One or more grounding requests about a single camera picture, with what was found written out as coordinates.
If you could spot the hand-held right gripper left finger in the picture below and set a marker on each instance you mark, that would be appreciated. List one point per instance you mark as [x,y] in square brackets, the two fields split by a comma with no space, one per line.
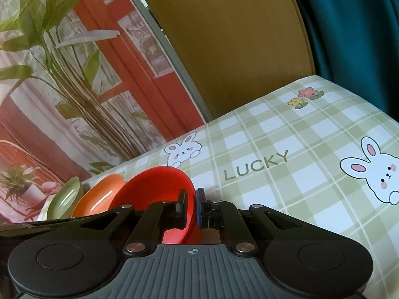
[183,211]

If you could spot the orange plate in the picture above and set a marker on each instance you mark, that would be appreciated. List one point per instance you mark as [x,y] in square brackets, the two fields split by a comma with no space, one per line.
[99,197]

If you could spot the wall poster with plants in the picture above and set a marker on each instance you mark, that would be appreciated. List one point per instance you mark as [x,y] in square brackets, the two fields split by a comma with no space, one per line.
[78,84]

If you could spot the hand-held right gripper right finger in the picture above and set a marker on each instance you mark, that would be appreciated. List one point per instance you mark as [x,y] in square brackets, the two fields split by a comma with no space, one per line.
[198,208]

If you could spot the brown wooden board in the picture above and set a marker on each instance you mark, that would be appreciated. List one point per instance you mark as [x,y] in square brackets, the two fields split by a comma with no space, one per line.
[233,37]

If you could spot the teal curtain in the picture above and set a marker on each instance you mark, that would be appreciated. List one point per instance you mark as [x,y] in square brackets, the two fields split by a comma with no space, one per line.
[352,28]

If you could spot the red bowl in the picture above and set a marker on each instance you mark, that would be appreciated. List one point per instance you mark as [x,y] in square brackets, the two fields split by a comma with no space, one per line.
[146,190]

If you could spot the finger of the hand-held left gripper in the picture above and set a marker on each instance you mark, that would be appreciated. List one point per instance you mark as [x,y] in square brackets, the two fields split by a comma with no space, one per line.
[46,223]

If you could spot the checked bunny tablecloth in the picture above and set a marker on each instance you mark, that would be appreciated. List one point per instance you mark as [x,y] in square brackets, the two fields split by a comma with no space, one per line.
[280,193]

